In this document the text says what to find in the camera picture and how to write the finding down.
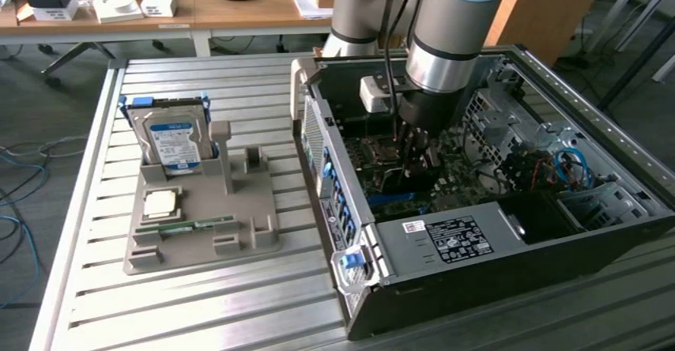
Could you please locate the wooden cabinet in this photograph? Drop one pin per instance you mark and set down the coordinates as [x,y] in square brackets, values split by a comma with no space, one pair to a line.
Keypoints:
[553,11]

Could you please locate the white box with black insert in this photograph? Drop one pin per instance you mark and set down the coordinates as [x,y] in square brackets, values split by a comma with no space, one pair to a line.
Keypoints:
[49,11]

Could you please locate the grey metal drive cage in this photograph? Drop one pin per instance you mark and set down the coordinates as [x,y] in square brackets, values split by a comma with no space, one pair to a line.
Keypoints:
[500,129]

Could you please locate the blue plastic case latch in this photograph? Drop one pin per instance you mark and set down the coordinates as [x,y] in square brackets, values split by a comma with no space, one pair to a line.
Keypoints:
[352,260]

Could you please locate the CPU socket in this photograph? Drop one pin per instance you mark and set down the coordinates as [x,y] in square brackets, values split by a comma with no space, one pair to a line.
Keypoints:
[379,151]

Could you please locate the grey parts rack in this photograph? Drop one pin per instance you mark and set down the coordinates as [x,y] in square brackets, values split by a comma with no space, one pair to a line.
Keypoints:
[205,201]

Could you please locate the blue expansion slot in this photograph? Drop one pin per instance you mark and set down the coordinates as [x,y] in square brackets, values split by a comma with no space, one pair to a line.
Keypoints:
[392,201]

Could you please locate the Nvidia graphics card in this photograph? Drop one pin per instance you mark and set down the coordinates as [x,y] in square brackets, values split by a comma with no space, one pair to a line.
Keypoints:
[405,185]

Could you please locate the white paper booklet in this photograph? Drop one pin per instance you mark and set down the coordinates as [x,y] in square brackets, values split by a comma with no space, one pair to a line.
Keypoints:
[311,5]

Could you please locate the green motherboard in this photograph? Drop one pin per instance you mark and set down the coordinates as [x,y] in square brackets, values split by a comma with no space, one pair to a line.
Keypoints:
[459,157]

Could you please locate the hard disk with blue carrier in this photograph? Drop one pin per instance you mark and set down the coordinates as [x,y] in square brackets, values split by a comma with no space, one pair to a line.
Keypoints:
[168,141]

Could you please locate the grey power supply unit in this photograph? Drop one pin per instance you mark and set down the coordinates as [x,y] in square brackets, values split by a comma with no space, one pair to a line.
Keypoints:
[400,248]

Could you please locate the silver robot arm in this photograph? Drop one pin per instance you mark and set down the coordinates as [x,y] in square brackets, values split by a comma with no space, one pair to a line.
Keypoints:
[448,31]

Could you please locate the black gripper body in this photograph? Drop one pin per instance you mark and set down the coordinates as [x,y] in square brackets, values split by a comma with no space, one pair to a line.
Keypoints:
[429,110]

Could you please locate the green RAM stick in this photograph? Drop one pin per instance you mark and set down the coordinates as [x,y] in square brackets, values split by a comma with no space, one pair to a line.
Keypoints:
[184,225]

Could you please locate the wooden office desk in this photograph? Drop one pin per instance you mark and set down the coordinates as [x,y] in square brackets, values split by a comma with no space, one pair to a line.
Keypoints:
[237,11]
[84,25]

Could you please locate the silver CPU chip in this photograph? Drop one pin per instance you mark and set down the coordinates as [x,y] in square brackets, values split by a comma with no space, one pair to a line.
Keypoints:
[158,202]

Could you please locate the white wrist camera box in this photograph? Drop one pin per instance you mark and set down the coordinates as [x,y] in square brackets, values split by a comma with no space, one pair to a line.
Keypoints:
[376,94]

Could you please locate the grey metal disk bay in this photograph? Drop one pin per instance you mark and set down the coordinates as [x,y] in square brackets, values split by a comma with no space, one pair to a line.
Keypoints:
[605,204]

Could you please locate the white box with round disc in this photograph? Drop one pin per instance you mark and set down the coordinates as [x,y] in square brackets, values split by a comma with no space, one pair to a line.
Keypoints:
[118,9]

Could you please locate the small white labelled box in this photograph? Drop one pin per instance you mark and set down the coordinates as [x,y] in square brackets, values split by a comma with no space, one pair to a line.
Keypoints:
[157,6]

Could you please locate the open black PC case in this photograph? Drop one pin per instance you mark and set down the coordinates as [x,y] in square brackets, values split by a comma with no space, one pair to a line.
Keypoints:
[475,295]

